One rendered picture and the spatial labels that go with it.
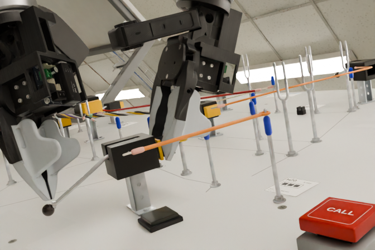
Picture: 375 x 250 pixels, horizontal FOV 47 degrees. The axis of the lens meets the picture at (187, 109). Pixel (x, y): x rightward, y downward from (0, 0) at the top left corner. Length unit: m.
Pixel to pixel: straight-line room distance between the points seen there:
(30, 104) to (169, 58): 0.18
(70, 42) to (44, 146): 1.14
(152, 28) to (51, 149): 0.18
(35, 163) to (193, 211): 0.19
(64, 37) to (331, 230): 1.36
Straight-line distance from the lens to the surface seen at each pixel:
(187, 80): 0.51
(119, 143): 0.53
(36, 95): 0.49
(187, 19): 0.55
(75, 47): 1.63
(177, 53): 0.54
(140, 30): 0.53
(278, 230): 0.45
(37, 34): 0.52
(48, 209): 0.53
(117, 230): 0.52
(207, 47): 0.54
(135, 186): 0.54
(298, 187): 0.55
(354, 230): 0.36
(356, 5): 3.29
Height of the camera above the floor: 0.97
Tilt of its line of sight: 24 degrees up
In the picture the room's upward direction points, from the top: 31 degrees clockwise
